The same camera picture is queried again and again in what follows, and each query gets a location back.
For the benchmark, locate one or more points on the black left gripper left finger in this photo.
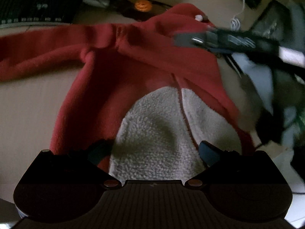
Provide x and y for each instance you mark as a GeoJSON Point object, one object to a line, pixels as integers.
{"type": "Point", "coordinates": [91, 174]}

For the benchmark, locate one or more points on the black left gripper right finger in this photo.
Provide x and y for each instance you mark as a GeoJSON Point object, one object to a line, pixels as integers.
{"type": "Point", "coordinates": [213, 159]}

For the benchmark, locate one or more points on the red fleece jacket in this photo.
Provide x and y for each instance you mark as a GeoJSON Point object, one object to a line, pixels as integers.
{"type": "Point", "coordinates": [156, 101]}

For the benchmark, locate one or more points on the orange pumpkin toy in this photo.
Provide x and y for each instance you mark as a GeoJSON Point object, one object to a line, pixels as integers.
{"type": "Point", "coordinates": [143, 6]}

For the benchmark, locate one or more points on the black keyboard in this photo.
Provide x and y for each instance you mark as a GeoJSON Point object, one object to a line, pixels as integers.
{"type": "Point", "coordinates": [31, 12]}

